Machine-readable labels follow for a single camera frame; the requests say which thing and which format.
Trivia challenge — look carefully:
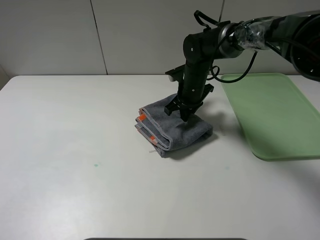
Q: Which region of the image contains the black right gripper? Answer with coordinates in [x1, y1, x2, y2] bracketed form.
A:
[164, 60, 211, 122]

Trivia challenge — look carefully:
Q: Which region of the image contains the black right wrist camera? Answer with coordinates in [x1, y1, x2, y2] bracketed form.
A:
[165, 64, 185, 82]

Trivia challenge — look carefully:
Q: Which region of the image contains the grey towel with orange patches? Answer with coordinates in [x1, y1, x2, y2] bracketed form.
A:
[134, 94, 213, 158]

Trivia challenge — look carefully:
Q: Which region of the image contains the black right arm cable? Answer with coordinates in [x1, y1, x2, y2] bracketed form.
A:
[193, 9, 260, 83]

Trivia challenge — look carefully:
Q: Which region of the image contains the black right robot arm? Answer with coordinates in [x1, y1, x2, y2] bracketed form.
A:
[164, 10, 320, 121]

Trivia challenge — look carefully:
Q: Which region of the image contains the light green plastic tray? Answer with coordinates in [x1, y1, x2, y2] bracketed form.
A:
[222, 73, 320, 161]

